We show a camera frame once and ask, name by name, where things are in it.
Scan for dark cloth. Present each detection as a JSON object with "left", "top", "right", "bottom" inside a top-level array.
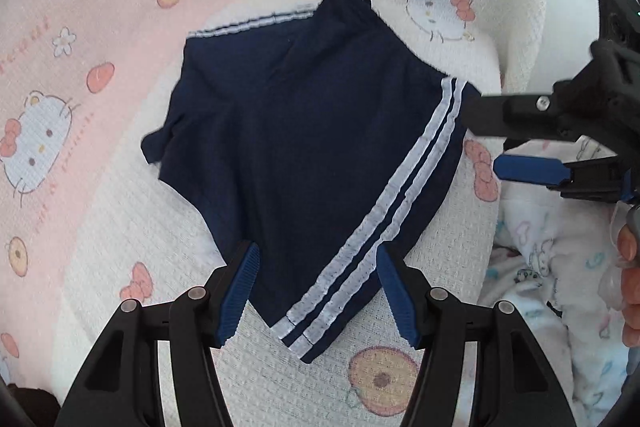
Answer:
[{"left": 10, "top": 384, "right": 57, "bottom": 427}]

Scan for navy shorts with white stripes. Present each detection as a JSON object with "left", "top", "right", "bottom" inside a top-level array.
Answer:
[{"left": 141, "top": 0, "right": 483, "bottom": 364}]

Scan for white printed cloth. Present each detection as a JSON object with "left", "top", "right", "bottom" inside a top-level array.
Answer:
[{"left": 480, "top": 134, "right": 633, "bottom": 427}]

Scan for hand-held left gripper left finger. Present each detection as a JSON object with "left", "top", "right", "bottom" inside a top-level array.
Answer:
[{"left": 54, "top": 241, "right": 261, "bottom": 427}]

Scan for pink and cream printed blanket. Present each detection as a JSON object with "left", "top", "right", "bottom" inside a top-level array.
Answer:
[{"left": 0, "top": 0, "right": 566, "bottom": 427}]

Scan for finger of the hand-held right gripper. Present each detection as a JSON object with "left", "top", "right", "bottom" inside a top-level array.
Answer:
[
  {"left": 492, "top": 154, "right": 637, "bottom": 204},
  {"left": 462, "top": 77, "right": 601, "bottom": 142}
]

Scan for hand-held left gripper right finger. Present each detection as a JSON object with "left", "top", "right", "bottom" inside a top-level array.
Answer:
[{"left": 376, "top": 246, "right": 578, "bottom": 427}]

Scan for person's right hand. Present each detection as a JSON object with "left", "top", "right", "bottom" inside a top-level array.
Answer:
[{"left": 616, "top": 221, "right": 640, "bottom": 348}]

